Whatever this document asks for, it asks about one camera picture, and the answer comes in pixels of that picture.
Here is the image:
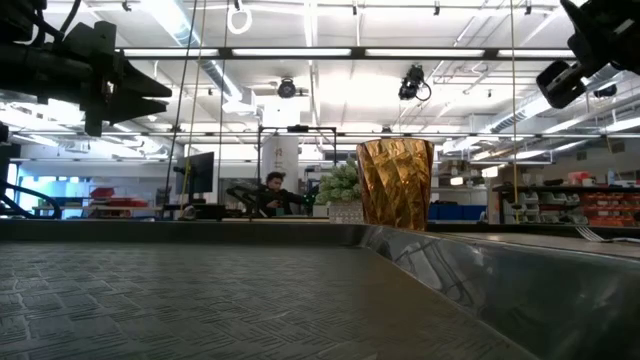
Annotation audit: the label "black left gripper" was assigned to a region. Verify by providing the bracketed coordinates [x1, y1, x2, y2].
[62, 20, 173, 137]

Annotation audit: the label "fork with orange handle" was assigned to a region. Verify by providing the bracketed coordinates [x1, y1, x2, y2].
[574, 225, 640, 245]

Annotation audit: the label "black textured serving tray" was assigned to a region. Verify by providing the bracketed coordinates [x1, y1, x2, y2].
[0, 218, 640, 360]

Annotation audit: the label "amber faceted plastic cup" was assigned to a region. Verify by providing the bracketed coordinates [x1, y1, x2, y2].
[355, 138, 435, 232]

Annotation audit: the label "black computer monitor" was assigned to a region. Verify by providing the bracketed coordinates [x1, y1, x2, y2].
[173, 151, 216, 196]

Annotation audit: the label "black overhead light bar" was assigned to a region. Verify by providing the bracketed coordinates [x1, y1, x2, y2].
[117, 46, 576, 62]

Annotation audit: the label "red boxes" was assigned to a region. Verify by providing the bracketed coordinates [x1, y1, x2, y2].
[89, 187, 150, 209]

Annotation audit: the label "white pillar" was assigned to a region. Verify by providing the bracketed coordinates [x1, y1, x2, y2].
[260, 135, 300, 181]

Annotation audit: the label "person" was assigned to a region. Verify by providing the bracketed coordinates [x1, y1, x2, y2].
[257, 171, 306, 218]

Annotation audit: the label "shelf with orange bins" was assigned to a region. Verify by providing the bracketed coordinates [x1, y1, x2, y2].
[492, 169, 640, 227]

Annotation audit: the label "green potted plant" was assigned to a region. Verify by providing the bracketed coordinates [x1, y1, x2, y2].
[314, 157, 365, 225]

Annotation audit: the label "blue storage bins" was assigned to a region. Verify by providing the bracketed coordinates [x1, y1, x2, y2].
[428, 202, 489, 222]

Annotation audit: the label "black hanging cable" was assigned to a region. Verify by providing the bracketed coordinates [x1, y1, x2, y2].
[163, 0, 200, 220]

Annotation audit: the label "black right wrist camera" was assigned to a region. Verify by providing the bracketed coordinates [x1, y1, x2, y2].
[536, 59, 587, 110]

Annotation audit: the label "white cable ring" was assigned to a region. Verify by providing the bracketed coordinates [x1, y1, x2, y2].
[227, 0, 253, 35]

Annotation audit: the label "thick black cable loop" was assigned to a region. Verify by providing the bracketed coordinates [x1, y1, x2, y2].
[0, 178, 64, 220]

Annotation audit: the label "black overhead camera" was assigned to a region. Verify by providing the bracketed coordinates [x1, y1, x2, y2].
[398, 63, 432, 102]

